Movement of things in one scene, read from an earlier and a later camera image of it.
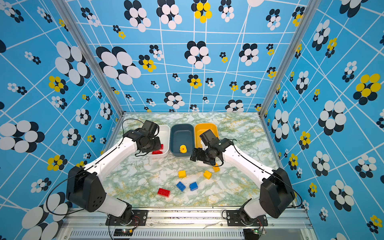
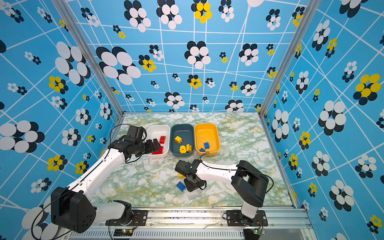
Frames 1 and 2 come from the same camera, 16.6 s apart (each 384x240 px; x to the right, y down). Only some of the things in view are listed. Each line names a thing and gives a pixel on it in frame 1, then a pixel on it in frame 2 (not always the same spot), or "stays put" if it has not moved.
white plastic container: (164, 135) stays put
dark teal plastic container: (181, 134) stays put
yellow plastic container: (199, 129) stays put
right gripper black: (199, 157) -> (189, 188)
